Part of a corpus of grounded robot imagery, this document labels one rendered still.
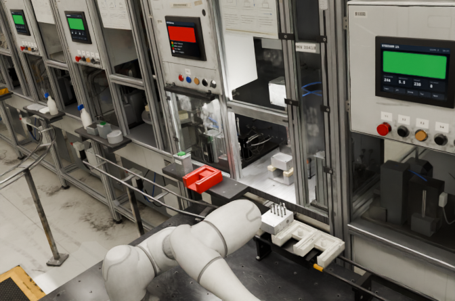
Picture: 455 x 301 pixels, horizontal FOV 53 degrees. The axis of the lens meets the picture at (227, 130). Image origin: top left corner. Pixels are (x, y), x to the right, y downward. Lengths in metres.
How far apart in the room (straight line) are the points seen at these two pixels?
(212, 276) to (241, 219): 0.22
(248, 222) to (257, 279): 0.63
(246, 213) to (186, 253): 0.23
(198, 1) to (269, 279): 1.24
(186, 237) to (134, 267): 0.55
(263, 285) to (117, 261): 0.62
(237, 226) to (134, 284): 0.65
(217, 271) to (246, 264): 0.81
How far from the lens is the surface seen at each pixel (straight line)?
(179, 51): 2.21
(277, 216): 1.98
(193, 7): 2.09
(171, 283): 2.12
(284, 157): 2.21
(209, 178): 2.25
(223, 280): 1.33
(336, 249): 1.87
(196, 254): 1.36
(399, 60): 1.49
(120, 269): 1.89
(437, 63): 1.45
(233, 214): 1.45
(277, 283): 2.03
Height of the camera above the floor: 2.06
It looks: 24 degrees down
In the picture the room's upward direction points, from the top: 8 degrees counter-clockwise
